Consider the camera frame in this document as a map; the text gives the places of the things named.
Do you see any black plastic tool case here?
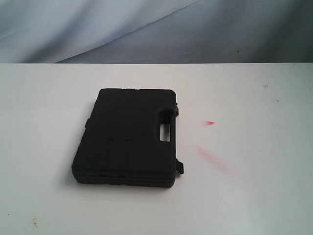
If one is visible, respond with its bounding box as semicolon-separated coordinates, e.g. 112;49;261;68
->
71;88;184;188

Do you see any white backdrop cloth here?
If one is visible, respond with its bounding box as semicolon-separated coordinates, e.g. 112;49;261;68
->
0;0;313;64

